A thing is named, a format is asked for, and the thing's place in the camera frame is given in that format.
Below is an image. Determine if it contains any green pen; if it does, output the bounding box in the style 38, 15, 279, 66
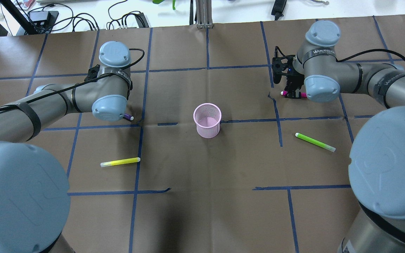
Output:
295, 132, 336, 152

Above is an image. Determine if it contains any yellow pen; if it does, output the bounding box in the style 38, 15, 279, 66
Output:
100, 157, 141, 168

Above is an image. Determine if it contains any black power adapter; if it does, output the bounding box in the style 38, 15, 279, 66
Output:
271, 0, 287, 20

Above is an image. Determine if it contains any green plastic clamp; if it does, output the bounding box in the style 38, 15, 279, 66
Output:
152, 0, 176, 10

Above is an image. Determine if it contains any pink pen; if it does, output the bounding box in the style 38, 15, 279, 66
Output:
280, 91, 307, 99

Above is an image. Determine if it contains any pink mesh cup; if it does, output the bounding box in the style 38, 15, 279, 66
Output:
193, 103, 222, 139

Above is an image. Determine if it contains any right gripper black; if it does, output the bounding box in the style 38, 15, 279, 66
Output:
272, 54, 305, 99

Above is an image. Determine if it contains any aluminium frame post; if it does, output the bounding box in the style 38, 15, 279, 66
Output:
195, 0, 214, 29

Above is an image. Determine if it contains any purple pen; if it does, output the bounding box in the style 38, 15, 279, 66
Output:
123, 113, 134, 121

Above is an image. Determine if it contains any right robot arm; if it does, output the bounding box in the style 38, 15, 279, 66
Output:
271, 20, 405, 253

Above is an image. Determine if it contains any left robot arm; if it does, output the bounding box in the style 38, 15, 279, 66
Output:
0, 41, 134, 253

